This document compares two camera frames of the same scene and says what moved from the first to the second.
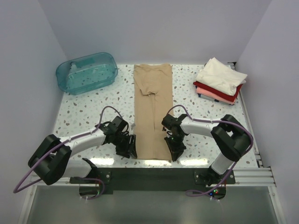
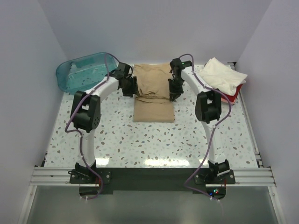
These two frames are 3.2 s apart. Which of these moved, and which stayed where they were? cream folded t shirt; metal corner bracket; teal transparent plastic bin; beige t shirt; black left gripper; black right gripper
Moved: black right gripper; beige t shirt; black left gripper
Stayed: cream folded t shirt; metal corner bracket; teal transparent plastic bin
